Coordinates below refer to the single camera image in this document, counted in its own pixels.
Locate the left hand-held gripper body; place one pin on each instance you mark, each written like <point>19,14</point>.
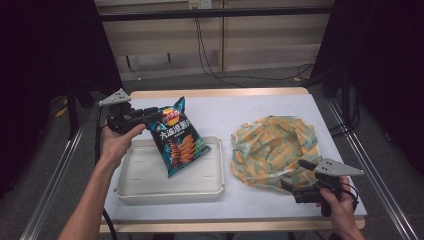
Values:
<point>121,116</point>

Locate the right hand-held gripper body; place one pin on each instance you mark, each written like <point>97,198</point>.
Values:
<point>328,181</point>

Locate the dark blue chips bag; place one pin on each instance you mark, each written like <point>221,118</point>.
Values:
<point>176,143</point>

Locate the fruit print cloth bag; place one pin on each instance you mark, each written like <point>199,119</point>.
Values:
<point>270,150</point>

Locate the white plastic tray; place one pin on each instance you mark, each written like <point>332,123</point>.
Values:
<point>143,180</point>

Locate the person's left hand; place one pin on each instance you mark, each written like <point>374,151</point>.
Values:
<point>115,146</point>

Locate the person's right hand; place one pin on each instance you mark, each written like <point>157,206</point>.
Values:
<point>343,210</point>

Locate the black curtain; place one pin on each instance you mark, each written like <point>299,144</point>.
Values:
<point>40,66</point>
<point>383,66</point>

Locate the black horizontal bar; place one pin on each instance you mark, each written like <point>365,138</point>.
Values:
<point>166,14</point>

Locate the aluminium floor rail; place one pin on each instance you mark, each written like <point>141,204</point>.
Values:
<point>53,186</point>
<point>376,173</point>

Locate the white wall outlet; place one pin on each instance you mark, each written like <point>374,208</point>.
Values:
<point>200,4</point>

